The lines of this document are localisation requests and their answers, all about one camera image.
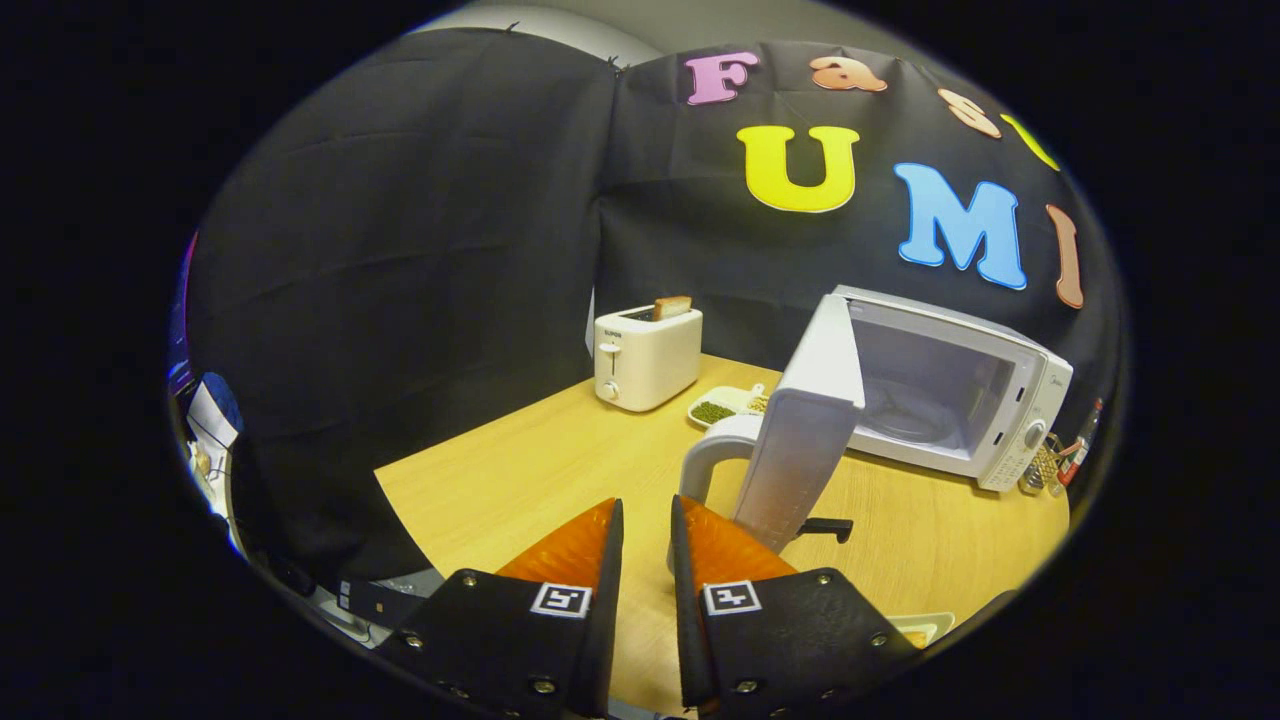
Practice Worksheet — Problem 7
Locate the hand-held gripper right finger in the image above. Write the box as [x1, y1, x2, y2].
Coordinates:
[668, 494, 926, 719]

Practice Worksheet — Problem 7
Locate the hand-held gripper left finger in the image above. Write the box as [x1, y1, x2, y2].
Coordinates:
[378, 497, 626, 719]

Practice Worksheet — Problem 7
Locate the white microwave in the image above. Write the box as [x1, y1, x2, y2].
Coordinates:
[678, 285, 1074, 556]

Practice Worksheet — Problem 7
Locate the white food tray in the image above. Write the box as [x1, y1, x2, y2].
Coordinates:
[890, 612, 956, 649]

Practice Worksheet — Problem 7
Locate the white divided bean dish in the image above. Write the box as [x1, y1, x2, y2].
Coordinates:
[687, 384, 769, 429]

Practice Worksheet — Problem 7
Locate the white toaster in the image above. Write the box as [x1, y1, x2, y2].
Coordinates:
[594, 305, 704, 413]

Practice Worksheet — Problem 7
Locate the black backdrop cloth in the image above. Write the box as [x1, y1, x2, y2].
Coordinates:
[185, 28, 1121, 591]

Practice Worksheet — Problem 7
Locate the clear bottle red label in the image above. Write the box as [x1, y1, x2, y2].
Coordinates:
[1050, 398, 1104, 498]

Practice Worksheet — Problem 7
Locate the blue and white object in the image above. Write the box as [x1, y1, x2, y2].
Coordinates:
[186, 372, 244, 451]

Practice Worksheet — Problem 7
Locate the wire mesh holder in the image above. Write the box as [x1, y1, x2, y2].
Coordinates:
[1020, 440, 1066, 496]

